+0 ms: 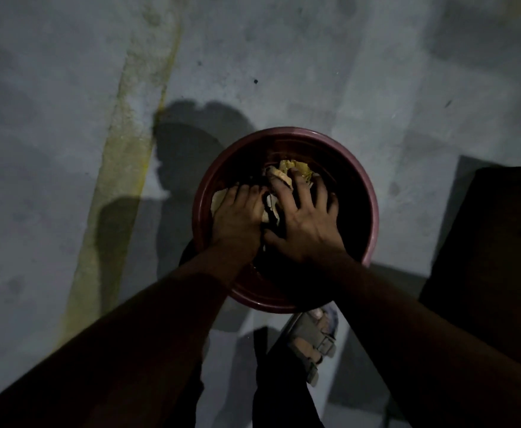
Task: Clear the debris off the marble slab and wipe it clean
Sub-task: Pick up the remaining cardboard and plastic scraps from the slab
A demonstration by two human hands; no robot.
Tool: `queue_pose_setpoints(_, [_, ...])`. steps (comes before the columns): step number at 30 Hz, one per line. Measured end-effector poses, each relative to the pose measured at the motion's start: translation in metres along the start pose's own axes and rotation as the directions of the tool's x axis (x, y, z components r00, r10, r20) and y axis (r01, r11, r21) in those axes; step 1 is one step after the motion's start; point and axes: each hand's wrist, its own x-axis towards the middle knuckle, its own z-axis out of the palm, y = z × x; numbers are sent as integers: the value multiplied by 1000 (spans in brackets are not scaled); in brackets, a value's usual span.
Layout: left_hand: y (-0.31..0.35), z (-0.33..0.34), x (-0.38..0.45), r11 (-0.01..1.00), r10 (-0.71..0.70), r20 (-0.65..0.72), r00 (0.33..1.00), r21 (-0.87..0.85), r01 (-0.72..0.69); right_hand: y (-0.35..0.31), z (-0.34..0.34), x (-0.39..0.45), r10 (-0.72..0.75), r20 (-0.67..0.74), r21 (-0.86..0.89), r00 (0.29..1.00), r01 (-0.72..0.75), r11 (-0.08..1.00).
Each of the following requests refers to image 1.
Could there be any person's left hand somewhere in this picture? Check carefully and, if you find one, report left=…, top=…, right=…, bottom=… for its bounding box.
left=210, top=183, right=269, bottom=265

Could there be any person's right hand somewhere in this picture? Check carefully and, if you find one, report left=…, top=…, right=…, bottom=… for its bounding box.
left=262, top=168, right=347, bottom=265

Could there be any pink round object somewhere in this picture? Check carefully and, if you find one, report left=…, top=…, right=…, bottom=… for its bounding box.
left=192, top=126, right=380, bottom=314

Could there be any pile of cardboard and paper scraps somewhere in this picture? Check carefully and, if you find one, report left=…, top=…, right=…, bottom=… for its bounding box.
left=210, top=159, right=322, bottom=226

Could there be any person's right forearm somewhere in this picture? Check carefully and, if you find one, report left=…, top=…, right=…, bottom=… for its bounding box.
left=322, top=250, right=521, bottom=428

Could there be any person's left forearm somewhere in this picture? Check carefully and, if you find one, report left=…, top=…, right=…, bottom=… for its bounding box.
left=0, top=244, right=255, bottom=428

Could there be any person's dark clothing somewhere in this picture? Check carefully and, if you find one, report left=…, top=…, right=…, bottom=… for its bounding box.
left=162, top=333, right=327, bottom=428

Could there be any grey sandal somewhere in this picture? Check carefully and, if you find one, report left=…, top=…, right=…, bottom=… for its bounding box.
left=281, top=307, right=340, bottom=388

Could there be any dark printed cardboard box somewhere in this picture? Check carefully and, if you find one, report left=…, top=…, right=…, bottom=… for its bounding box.
left=417, top=164, right=521, bottom=380

